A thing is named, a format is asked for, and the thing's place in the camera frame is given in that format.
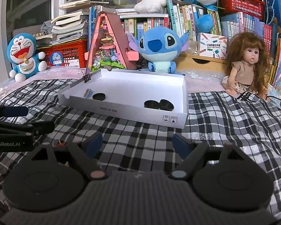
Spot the white patterned tissue box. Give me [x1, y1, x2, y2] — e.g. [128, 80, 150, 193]
[198, 33, 228, 60]

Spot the red plastic crate left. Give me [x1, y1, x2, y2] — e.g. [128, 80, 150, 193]
[36, 39, 88, 68]

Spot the brown haired baby doll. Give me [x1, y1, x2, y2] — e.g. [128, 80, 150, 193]
[222, 32, 270, 99]

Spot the stack of books left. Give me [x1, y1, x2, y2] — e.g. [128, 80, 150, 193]
[50, 0, 110, 45]

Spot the wooden drawer shelf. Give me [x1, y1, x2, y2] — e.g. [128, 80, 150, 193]
[175, 52, 226, 73]

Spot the black binder clip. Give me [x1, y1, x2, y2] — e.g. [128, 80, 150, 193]
[81, 67, 92, 83]

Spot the pink triangular diorama house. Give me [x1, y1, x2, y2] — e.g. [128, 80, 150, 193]
[86, 11, 139, 72]

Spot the white shallow cardboard box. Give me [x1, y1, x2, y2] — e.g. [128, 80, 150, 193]
[58, 69, 189, 129]

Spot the Doraemon plush toy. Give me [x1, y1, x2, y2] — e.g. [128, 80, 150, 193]
[6, 33, 48, 83]

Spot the black white plaid cloth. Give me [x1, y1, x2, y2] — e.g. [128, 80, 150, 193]
[0, 79, 281, 219]

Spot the red plastic basket right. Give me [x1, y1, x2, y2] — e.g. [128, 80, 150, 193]
[220, 0, 265, 19]

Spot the blue Stitch plush toy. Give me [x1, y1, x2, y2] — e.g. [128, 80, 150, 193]
[128, 26, 190, 74]

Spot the blue bear picture card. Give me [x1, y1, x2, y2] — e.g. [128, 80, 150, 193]
[84, 88, 93, 99]

